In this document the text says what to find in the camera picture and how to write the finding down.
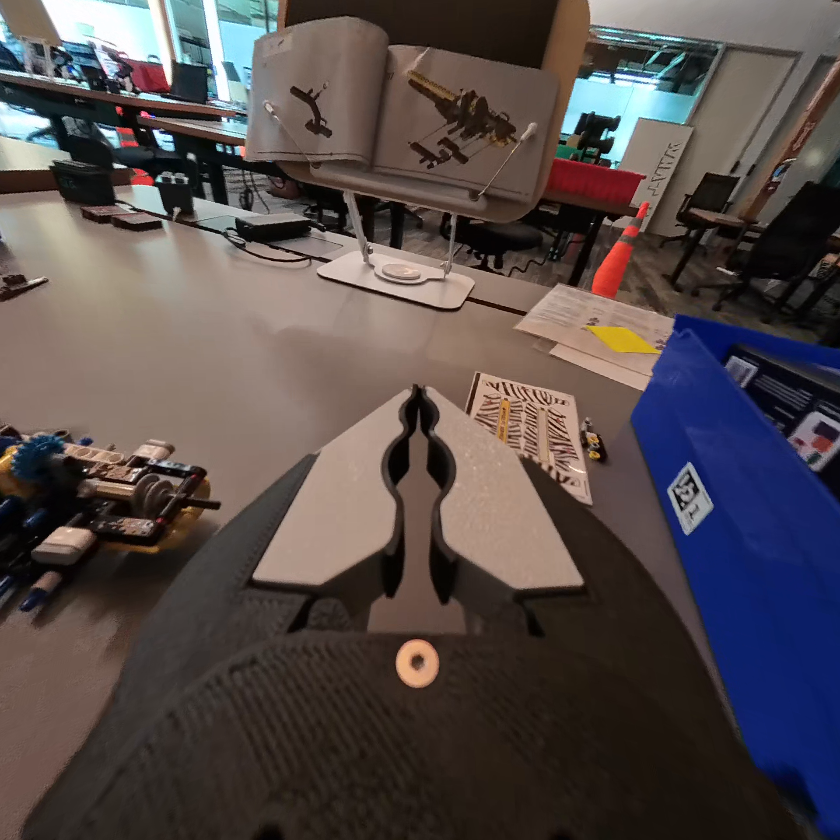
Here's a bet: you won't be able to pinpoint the black power adapter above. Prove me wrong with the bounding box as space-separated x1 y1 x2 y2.
234 213 313 242

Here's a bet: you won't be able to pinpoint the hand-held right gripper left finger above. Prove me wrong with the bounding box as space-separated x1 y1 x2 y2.
251 386 422 597

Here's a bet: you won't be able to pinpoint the zebra striped sticker sheet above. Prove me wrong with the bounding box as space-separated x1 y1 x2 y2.
465 372 593 507

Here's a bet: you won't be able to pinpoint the open lego instruction booklet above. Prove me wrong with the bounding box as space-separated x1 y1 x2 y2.
245 18 560 206

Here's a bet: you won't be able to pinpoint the small black charger block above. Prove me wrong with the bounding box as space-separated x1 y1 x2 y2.
154 171 197 219

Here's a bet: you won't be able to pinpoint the lego technic vehicle model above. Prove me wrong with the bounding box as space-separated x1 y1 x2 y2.
0 427 222 613

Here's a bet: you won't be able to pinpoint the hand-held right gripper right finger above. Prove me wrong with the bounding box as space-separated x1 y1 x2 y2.
423 386 586 602

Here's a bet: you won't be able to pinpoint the white sign board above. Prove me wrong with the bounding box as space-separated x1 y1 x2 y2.
619 117 695 235

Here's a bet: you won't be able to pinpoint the black laptop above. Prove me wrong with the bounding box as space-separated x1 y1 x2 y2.
168 61 211 105

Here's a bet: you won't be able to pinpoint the yellow sticky note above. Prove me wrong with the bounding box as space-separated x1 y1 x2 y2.
585 325 661 356

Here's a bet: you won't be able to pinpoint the blue plastic bin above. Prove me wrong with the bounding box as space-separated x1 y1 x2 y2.
630 314 840 840

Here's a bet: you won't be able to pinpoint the wooden desk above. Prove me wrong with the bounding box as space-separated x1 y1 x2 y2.
0 68 238 211

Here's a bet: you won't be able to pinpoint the printed paper sheets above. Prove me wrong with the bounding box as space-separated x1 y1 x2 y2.
514 283 678 392

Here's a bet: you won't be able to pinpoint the metal book stand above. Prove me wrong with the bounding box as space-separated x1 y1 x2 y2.
276 0 592 311

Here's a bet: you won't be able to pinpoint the black storage box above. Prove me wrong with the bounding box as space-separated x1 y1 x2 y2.
50 159 119 207

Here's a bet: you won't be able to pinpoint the black box with print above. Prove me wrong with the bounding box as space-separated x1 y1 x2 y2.
721 344 840 475

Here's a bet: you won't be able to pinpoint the red plastic bin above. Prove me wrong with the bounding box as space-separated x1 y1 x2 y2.
543 157 648 212

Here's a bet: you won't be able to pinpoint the black mesh office chair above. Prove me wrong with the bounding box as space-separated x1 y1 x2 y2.
659 171 744 291

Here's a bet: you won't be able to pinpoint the small dark tool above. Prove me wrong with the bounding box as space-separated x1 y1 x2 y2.
0 273 49 303

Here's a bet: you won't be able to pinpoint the orange traffic cone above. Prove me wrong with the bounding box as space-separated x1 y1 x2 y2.
591 201 651 300

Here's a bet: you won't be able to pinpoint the black power cable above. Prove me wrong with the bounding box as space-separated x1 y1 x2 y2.
222 226 312 265

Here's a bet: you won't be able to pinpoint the large black office chair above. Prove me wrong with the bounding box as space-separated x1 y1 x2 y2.
710 180 840 324

